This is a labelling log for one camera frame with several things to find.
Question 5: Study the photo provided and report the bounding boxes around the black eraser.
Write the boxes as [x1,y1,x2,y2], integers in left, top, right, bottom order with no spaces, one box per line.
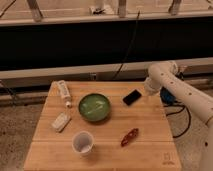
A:
[123,90,142,106]

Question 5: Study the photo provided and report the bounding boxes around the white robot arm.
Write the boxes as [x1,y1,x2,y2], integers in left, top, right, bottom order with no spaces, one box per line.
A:
[144,61,213,171]

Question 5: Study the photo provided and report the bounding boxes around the green ceramic bowl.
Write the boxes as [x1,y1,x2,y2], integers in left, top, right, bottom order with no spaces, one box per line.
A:
[78,93,111,122]

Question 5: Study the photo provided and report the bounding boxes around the white ceramic cup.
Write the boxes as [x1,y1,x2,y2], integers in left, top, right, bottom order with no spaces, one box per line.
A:
[72,131,94,156]

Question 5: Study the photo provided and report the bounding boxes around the red chili pepper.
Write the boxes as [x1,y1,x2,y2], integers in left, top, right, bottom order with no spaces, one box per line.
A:
[121,128,139,147]

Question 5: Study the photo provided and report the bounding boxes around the white tube with cap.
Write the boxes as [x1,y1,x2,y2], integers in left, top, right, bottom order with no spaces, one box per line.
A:
[57,80,71,108]

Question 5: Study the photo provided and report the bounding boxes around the white rectangular remote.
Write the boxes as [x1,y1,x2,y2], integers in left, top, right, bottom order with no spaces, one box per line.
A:
[51,113,71,132]

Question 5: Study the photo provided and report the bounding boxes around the black cable beside table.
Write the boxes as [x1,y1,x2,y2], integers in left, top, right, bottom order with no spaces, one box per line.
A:
[159,71,193,139]

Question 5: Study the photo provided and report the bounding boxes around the metal frame rail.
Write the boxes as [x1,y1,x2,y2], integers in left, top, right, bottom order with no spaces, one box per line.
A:
[0,57,213,88]

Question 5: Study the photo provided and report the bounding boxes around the black power cable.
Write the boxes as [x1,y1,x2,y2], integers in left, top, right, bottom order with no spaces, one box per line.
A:
[111,9,141,81]

